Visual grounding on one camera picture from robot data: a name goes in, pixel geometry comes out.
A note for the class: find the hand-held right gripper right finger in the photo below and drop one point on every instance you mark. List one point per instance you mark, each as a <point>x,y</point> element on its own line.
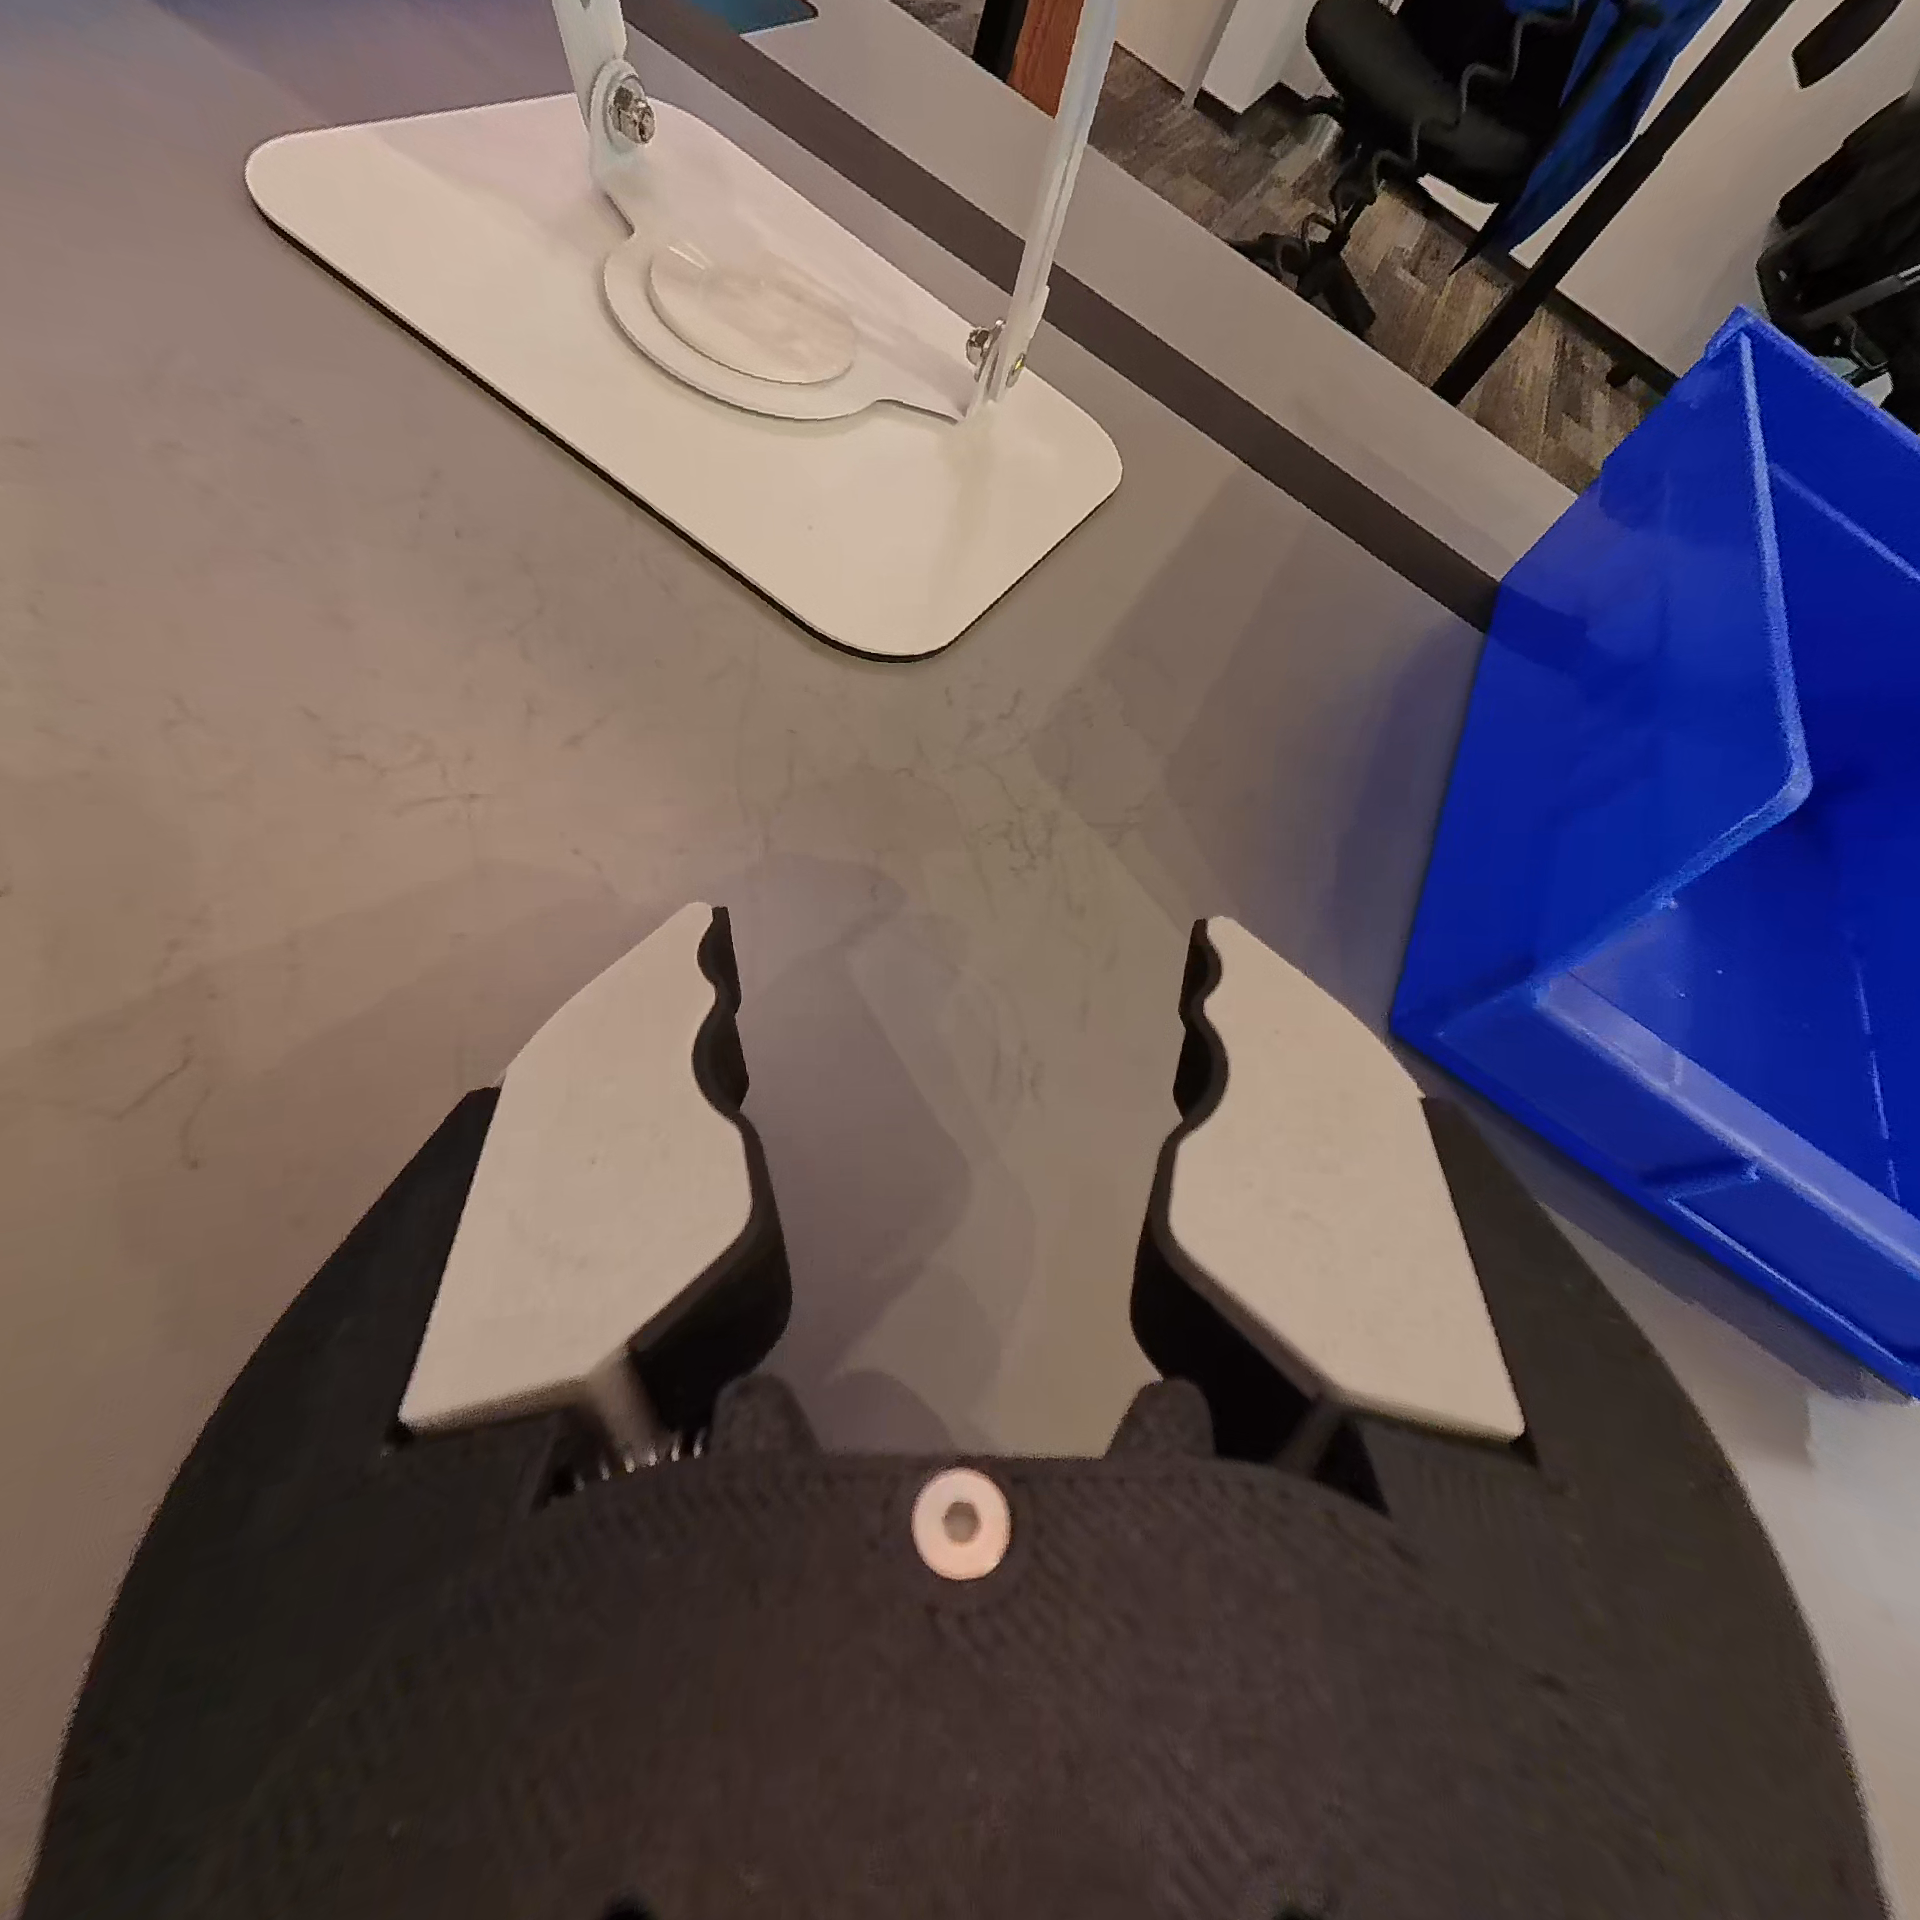
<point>1319,1202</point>

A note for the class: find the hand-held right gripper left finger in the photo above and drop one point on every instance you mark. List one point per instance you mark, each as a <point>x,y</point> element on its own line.
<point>599,1202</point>

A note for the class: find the grey desk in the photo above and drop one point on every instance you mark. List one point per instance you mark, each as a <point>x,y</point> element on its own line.
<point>301,827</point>

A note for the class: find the deep blue plastic bin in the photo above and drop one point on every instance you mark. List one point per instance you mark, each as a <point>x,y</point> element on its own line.
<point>1652,751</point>

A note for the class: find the white document stand wooden board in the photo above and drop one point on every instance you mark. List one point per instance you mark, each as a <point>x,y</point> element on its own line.
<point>452,300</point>

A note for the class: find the black jacket draped chair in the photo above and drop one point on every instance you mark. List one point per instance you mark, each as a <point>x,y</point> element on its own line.
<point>1852,224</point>

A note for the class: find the black office chair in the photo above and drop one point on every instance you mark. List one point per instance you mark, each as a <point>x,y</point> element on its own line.
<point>1426,90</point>

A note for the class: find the blue jacket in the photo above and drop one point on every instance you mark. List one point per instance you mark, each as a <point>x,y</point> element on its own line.
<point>1613,61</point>

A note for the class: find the wooden column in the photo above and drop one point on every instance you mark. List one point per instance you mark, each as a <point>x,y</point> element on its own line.
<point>1051,38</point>

